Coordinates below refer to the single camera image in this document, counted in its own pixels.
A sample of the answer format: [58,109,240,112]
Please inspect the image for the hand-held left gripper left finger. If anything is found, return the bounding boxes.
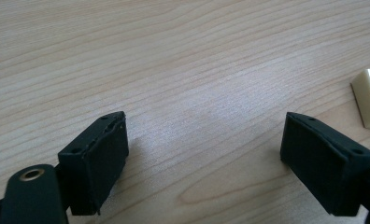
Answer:
[57,110,130,217]

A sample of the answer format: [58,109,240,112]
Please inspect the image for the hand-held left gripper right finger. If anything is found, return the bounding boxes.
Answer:
[279,111,370,217]

